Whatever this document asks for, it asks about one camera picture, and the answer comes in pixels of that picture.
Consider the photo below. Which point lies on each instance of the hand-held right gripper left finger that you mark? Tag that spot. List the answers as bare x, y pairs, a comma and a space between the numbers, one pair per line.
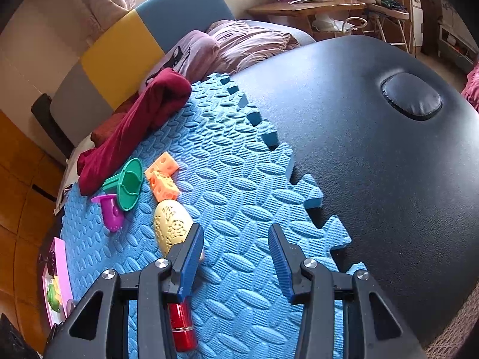
189, 265

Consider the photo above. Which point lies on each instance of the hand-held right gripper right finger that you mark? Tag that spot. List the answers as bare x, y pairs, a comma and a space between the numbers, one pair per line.
280, 265

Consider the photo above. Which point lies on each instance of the yellow oval toy mould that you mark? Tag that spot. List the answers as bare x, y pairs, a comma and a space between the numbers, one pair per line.
170, 224

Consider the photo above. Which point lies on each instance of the red cylinder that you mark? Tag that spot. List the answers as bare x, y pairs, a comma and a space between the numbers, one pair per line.
183, 329

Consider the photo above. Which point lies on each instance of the orange linked snap cubes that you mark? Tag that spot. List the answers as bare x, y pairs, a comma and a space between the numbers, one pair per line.
161, 190

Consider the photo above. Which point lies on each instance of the purple toy cup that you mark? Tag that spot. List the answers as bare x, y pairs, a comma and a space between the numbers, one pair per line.
112, 213

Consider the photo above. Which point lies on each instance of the green toy funnel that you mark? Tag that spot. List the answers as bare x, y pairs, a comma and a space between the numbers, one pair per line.
129, 189

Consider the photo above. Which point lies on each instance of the pink-edged white box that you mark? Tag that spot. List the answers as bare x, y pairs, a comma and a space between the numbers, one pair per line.
60, 265

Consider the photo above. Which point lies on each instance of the green yellow toy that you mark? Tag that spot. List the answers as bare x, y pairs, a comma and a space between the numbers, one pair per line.
54, 295

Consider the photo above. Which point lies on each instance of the small black toy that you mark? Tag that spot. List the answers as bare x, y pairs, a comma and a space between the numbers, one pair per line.
46, 261

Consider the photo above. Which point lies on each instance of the blue foam puzzle mat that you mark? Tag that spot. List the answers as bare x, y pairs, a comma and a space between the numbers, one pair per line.
232, 179

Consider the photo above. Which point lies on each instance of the dark red blanket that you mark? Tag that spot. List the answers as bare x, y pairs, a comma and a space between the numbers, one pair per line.
149, 119

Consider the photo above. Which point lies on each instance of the dark red pillow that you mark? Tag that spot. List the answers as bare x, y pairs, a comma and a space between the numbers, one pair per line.
106, 131

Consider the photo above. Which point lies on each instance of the wooden wardrobe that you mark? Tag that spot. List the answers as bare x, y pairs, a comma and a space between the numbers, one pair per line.
18, 213

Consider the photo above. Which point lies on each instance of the black textured object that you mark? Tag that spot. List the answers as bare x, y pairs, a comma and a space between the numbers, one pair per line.
15, 338

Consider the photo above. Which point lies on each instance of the black oval cushion plug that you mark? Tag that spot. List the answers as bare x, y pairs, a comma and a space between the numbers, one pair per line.
411, 97

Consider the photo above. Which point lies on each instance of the purple cat pillow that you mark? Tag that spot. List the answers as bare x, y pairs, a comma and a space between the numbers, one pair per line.
194, 52

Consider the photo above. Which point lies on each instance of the grey yellow blue headboard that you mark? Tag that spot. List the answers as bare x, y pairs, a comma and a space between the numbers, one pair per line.
112, 56

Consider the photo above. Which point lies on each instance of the pink purple duvet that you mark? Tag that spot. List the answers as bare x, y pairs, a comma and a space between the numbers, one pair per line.
254, 41

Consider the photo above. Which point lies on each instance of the wooden bedside desk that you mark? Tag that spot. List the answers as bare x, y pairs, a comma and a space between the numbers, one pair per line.
310, 7

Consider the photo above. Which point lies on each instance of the pink cloth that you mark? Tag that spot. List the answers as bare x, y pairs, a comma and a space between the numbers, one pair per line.
472, 89

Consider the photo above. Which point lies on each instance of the white shelf unit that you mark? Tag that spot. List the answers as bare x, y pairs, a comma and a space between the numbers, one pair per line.
452, 41

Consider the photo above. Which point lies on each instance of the white folding rack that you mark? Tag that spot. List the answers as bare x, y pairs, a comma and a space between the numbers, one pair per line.
393, 5

